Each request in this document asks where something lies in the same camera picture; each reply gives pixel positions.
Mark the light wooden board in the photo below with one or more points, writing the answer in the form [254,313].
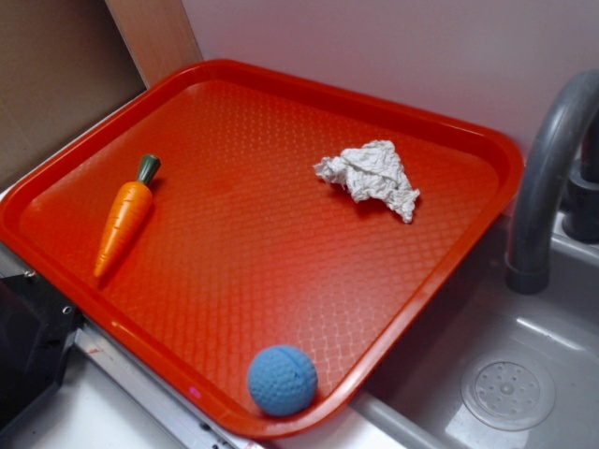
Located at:
[158,36]

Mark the orange toy carrot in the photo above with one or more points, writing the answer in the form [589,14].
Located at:
[127,213]

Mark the grey toy sink basin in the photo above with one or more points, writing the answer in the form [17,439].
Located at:
[485,367]

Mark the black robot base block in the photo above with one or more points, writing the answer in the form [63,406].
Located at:
[38,327]

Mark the grey toy faucet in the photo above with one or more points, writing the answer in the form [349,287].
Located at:
[542,190]

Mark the white paper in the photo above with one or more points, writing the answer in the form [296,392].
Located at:
[373,171]

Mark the metal rail strip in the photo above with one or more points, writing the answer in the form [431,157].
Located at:
[108,400]

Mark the blue dimpled ball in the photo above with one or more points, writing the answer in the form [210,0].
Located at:
[282,380]

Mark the dark grey faucet knob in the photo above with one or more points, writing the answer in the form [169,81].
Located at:
[581,197]

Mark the brown cardboard panel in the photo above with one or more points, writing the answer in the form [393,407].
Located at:
[64,67]

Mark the red plastic tray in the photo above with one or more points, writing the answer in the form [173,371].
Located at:
[244,247]

